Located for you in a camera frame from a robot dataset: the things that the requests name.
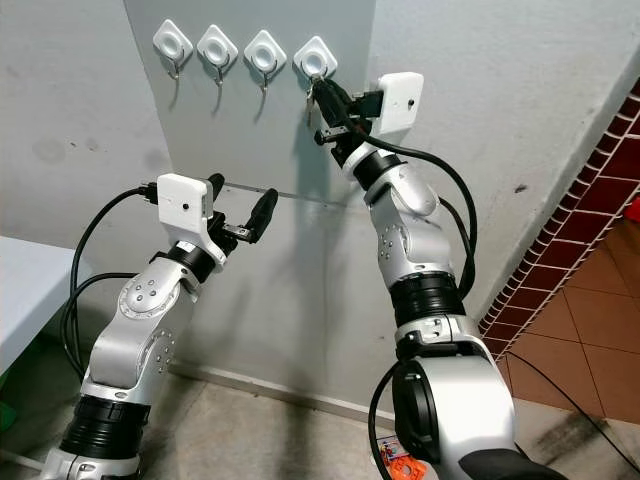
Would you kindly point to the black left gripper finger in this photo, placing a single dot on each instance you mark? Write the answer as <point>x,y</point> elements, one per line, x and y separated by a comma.
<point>216,183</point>
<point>263,213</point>

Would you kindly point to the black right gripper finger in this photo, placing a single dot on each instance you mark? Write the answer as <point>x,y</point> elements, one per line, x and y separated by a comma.
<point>332,115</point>
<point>332,95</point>

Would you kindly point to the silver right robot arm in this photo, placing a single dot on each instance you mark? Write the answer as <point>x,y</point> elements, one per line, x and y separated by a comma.
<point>410,230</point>

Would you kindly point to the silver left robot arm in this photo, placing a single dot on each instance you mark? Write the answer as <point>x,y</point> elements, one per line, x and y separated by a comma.
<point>130,330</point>

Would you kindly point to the pale skirting board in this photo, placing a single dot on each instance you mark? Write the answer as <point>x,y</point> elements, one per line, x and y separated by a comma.
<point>260,386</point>

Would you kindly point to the white table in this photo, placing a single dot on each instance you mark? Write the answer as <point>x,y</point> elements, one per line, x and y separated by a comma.
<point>25,300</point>

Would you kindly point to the green plastic item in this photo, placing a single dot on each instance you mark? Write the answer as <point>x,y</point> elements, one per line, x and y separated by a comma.
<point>6,415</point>

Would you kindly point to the orange plastic toy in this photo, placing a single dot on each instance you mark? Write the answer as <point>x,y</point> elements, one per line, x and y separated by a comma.
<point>408,467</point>

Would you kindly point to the red plastic object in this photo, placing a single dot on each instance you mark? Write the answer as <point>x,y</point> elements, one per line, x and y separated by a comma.
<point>632,210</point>

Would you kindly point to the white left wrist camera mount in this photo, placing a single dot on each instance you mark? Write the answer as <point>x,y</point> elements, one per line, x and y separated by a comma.
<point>185,205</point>

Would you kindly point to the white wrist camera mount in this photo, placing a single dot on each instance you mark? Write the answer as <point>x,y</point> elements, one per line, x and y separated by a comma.
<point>185,205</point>
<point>400,100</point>

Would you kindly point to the grey wall panel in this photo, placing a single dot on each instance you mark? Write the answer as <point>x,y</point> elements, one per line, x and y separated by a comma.
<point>260,140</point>

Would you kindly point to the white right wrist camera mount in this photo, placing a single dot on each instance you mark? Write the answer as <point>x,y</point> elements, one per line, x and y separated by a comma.
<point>400,100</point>

